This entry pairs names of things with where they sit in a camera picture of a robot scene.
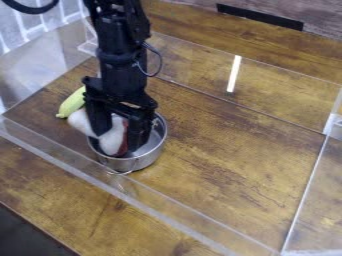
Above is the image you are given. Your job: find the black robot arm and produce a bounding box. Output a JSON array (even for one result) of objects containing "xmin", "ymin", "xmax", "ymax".
[{"xmin": 83, "ymin": 0, "xmax": 158, "ymax": 156}]

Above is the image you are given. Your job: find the clear acrylic enclosure wall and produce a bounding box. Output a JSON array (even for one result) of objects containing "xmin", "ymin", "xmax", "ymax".
[{"xmin": 0, "ymin": 13, "xmax": 342, "ymax": 256}]

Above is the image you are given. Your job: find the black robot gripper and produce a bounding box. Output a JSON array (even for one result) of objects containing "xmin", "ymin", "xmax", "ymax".
[{"xmin": 83, "ymin": 49, "xmax": 158, "ymax": 151}]

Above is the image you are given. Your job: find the clear acrylic triangle bracket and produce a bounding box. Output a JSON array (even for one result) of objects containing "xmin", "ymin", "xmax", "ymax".
[{"xmin": 78, "ymin": 22, "xmax": 98, "ymax": 56}]

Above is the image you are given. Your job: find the black strip on wall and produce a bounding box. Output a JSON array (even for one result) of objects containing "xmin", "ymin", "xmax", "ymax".
[{"xmin": 217, "ymin": 3, "xmax": 305, "ymax": 31}]

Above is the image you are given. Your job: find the silver metal pot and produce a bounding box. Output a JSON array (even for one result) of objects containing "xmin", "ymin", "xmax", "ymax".
[{"xmin": 87, "ymin": 113, "xmax": 169, "ymax": 174}]

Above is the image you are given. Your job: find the yellow handled metal utensil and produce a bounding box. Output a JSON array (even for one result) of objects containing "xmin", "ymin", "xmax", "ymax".
[{"xmin": 57, "ymin": 87, "xmax": 86, "ymax": 118}]

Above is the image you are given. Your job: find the white red plush mushroom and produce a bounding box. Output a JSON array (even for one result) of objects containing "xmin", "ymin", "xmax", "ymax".
[{"xmin": 67, "ymin": 108, "xmax": 129, "ymax": 156}]

